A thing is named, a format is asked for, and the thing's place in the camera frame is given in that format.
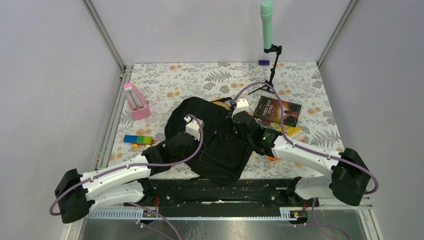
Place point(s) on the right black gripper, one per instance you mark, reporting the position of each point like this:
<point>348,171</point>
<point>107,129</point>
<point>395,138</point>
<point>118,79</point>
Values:
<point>232,114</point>

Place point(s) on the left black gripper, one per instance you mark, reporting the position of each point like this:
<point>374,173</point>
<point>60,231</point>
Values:
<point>197,136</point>

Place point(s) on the black fabric student bag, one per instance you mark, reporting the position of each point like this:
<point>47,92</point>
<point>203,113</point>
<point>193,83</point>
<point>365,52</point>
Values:
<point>223,155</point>

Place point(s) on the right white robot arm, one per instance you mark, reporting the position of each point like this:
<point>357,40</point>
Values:
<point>344,175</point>

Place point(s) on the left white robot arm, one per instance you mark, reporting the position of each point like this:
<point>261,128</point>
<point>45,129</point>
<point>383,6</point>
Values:
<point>77,194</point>

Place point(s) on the orange spiral notebook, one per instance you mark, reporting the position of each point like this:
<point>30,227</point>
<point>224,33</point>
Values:
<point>225,102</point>

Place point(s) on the dark cover book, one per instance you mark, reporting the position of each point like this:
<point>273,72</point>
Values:
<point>269,109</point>

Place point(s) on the colourful toy block train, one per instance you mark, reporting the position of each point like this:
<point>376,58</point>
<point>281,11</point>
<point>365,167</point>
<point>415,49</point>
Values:
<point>138,140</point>

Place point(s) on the yellow green children book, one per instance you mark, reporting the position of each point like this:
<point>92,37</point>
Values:
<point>295,133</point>

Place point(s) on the orange cover booklet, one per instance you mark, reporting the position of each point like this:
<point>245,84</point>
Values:
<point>271,159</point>

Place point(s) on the floral table mat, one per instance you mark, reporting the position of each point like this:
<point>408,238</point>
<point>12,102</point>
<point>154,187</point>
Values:
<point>166,85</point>

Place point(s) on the pink metronome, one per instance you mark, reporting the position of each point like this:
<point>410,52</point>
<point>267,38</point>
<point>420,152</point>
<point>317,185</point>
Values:
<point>138,104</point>

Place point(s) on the small blue box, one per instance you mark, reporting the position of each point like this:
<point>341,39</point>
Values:
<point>264,62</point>

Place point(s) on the green microphone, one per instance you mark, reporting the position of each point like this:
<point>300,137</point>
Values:
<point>266,14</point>

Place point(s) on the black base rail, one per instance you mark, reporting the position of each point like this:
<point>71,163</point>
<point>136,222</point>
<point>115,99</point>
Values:
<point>201,197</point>

